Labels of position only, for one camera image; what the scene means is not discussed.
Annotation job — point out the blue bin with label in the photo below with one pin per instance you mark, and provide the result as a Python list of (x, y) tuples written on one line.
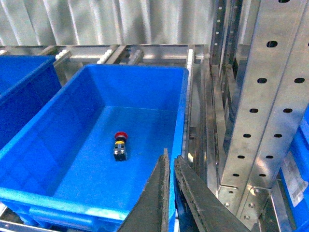
[(295, 176)]

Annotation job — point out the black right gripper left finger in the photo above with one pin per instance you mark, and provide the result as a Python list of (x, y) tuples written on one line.
[(151, 212)]

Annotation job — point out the empty blue middle bin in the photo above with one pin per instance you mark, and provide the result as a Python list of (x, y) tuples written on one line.
[(27, 83)]

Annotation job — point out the blue target bin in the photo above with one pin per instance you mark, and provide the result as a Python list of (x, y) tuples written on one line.
[(60, 168)]

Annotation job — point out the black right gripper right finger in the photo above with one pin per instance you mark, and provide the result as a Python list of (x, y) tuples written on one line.
[(198, 208)]

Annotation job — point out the red mushroom button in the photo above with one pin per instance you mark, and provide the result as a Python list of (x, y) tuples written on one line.
[(120, 139)]

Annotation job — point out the perforated metal upright post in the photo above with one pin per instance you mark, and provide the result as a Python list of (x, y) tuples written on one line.
[(265, 88)]

